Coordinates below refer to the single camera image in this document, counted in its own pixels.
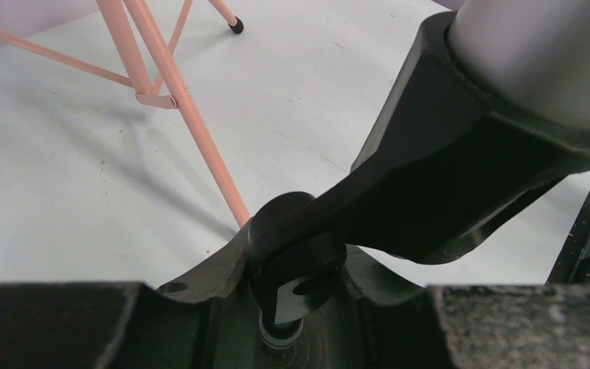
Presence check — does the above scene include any grey metal microphone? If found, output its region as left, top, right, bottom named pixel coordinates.
left=448, top=1, right=590, bottom=130

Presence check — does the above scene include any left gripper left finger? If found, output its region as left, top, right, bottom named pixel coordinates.
left=0, top=229, right=254, bottom=368

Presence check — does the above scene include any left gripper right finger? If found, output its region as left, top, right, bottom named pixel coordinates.
left=343, top=246, right=590, bottom=368

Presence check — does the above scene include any pink music stand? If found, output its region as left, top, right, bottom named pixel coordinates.
left=0, top=0, right=250, bottom=226

